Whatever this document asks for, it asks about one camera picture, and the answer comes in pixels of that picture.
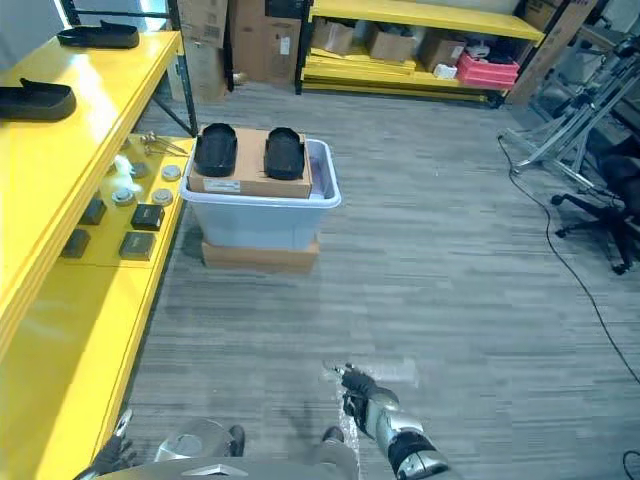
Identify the long leaning cardboard box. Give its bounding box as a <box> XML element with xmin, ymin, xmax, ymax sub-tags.
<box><xmin>504</xmin><ymin>0</ymin><xmax>600</xmax><ymax>107</ymax></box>

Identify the silver robot right leg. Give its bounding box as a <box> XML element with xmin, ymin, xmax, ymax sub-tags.
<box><xmin>299</xmin><ymin>424</ymin><xmax>362</xmax><ymax>480</ymax></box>

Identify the long black floor cable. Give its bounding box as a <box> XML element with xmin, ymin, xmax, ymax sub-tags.
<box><xmin>496</xmin><ymin>131</ymin><xmax>640</xmax><ymax>372</ymax></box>

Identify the red plastic crate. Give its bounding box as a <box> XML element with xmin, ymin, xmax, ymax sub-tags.
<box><xmin>455</xmin><ymin>48</ymin><xmax>522</xmax><ymax>92</ymax></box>

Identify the low brown cardboard box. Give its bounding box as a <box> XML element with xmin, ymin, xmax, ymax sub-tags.
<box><xmin>200</xmin><ymin>238</ymin><xmax>321</xmax><ymax>275</ymax></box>

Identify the black steel shelf post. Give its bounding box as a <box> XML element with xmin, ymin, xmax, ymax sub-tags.
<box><xmin>166</xmin><ymin>0</ymin><xmax>200</xmax><ymax>137</ymax></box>

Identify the small black box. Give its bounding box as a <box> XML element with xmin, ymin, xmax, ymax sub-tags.
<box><xmin>60</xmin><ymin>228</ymin><xmax>93</xmax><ymax>260</ymax></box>
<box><xmin>79</xmin><ymin>197</ymin><xmax>108</xmax><ymax>227</ymax></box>
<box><xmin>130</xmin><ymin>203</ymin><xmax>167</xmax><ymax>232</ymax></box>
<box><xmin>118</xmin><ymin>230</ymin><xmax>158</xmax><ymax>262</ymax></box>

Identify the long yellow storage rack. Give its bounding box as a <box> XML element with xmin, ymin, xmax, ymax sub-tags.
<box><xmin>293</xmin><ymin>0</ymin><xmax>547</xmax><ymax>107</ymax></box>

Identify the plain brown cardboard box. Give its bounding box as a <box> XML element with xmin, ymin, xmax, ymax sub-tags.
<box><xmin>183</xmin><ymin>43</ymin><xmax>230</xmax><ymax>104</ymax></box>

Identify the flat brown cardboard box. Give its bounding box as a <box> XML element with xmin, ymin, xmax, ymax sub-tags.
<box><xmin>187</xmin><ymin>126</ymin><xmax>315</xmax><ymax>201</ymax></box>

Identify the silver robot leg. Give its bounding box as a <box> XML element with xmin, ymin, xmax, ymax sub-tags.
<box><xmin>299</xmin><ymin>424</ymin><xmax>362</xmax><ymax>480</ymax></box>
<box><xmin>153</xmin><ymin>418</ymin><xmax>247</xmax><ymax>462</ymax></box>

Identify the aluminium profile frame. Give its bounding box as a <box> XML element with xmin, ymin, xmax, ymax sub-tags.
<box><xmin>496</xmin><ymin>44</ymin><xmax>640</xmax><ymax>192</ymax></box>

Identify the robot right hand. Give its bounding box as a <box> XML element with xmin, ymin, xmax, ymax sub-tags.
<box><xmin>323</xmin><ymin>360</ymin><xmax>378</xmax><ymax>417</ymax></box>

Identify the silver robot left leg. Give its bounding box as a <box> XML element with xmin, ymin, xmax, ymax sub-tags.
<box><xmin>153</xmin><ymin>418</ymin><xmax>247</xmax><ymax>462</ymax></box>

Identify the open brown cardboard box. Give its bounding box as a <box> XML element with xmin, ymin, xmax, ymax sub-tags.
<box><xmin>366</xmin><ymin>23</ymin><xmax>418</xmax><ymax>64</ymax></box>
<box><xmin>311</xmin><ymin>18</ymin><xmax>357</xmax><ymax>56</ymax></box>
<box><xmin>418</xmin><ymin>29</ymin><xmax>467</xmax><ymax>74</ymax></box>

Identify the black office chair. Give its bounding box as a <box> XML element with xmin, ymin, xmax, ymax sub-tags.
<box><xmin>549</xmin><ymin>139</ymin><xmax>640</xmax><ymax>276</ymax></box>

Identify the translucent plastic storage box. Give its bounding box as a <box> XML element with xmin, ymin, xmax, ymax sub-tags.
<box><xmin>179</xmin><ymin>138</ymin><xmax>343</xmax><ymax>252</ymax></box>

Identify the large printed cardboard box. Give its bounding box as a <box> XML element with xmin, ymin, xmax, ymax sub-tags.
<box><xmin>176</xmin><ymin>0</ymin><xmax>230</xmax><ymax>50</ymax></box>

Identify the bundle of metal rods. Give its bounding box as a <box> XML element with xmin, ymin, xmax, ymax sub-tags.
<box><xmin>139</xmin><ymin>130</ymin><xmax>190</xmax><ymax>157</ymax></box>

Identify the yellow metal shelf unit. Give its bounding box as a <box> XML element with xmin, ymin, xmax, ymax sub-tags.
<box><xmin>0</xmin><ymin>29</ymin><xmax>197</xmax><ymax>480</ymax></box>

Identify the tall brown cardboard box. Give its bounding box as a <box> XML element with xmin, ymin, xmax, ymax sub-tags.
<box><xmin>228</xmin><ymin>0</ymin><xmax>302</xmax><ymax>87</ymax></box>

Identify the black sole-shaped part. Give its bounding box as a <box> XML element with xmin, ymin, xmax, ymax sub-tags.
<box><xmin>263</xmin><ymin>126</ymin><xmax>308</xmax><ymax>182</ymax></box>
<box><xmin>193</xmin><ymin>122</ymin><xmax>238</xmax><ymax>179</ymax></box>
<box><xmin>55</xmin><ymin>19</ymin><xmax>141</xmax><ymax>50</ymax></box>
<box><xmin>0</xmin><ymin>77</ymin><xmax>78</xmax><ymax>123</ymax></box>

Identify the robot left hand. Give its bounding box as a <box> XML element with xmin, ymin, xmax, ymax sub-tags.
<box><xmin>92</xmin><ymin>408</ymin><xmax>137</xmax><ymax>474</ymax></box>

